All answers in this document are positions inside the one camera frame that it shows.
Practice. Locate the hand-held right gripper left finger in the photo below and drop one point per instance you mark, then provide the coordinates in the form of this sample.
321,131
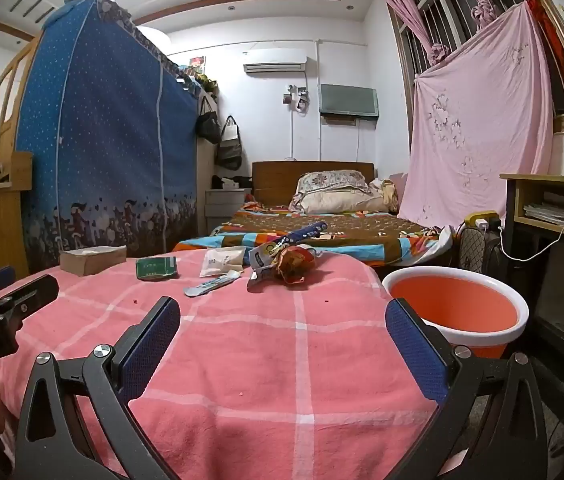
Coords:
154,345

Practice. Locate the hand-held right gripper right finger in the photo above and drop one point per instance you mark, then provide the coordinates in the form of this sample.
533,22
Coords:
414,350

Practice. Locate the orange bucket with white rim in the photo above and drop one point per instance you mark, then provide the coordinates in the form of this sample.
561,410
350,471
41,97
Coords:
452,305

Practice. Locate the green packet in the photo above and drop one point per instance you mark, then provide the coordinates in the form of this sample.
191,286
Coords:
157,267

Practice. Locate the white teal sachet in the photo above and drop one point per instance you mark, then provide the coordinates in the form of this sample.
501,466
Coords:
209,286

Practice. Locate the white yellow wrapper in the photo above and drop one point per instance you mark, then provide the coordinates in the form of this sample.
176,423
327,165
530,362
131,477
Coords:
264,257

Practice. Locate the orange wrapper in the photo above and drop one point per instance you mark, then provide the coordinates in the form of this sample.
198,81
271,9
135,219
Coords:
297,265

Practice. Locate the blue snack wrapper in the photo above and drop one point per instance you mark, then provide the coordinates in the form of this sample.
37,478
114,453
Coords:
307,232

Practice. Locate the brown tissue pack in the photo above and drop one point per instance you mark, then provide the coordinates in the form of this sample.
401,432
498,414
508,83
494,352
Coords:
92,262

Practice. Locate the pink checked blanket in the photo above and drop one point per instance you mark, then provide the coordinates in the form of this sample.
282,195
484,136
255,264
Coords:
262,360

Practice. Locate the patterned brown bag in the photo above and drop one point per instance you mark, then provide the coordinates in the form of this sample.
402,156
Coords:
472,255

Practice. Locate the colourful patterned bedspread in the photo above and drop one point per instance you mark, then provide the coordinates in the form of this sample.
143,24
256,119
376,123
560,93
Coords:
357,227

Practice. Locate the yellow power strip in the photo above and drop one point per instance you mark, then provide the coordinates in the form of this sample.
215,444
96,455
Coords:
479,220

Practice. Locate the white nightstand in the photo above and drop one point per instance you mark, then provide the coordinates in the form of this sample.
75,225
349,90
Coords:
222,207

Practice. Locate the yellow crumpled cloth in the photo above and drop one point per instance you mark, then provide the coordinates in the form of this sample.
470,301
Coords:
389,195

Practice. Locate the cream pillow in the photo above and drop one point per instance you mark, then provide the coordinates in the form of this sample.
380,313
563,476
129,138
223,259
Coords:
337,202

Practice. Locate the pink cushion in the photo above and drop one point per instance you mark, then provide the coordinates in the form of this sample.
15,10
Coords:
398,180

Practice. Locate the blue fabric wardrobe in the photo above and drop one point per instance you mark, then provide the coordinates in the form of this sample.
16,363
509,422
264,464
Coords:
102,135

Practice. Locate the black bag with tissue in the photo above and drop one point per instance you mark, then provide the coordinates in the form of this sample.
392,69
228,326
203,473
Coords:
227,181

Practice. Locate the floral pillow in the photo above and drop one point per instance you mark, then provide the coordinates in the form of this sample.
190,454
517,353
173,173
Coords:
332,180

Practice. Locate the stack of papers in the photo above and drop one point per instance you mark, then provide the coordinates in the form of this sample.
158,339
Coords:
547,212

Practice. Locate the wooden bed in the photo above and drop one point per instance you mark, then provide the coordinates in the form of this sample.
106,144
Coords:
282,180

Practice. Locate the black grey handbag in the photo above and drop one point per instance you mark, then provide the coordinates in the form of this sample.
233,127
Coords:
229,150

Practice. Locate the wooden desk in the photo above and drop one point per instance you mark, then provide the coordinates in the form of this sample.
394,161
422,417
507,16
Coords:
552,180

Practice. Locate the pink hanging sheet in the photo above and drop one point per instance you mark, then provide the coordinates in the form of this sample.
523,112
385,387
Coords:
472,135

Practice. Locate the ceiling vent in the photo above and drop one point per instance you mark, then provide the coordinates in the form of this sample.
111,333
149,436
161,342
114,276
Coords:
32,7

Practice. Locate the clutter of toys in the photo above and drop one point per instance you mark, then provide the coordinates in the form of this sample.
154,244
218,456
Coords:
197,67

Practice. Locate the white round lamp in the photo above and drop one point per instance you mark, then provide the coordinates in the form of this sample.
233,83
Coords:
154,37

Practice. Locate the white air conditioner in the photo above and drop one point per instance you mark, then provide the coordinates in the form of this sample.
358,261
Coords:
274,60

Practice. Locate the red cloth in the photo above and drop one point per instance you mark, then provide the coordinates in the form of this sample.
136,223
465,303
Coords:
549,30

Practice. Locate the wall television with green cover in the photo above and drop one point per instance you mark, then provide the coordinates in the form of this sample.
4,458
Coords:
347,100

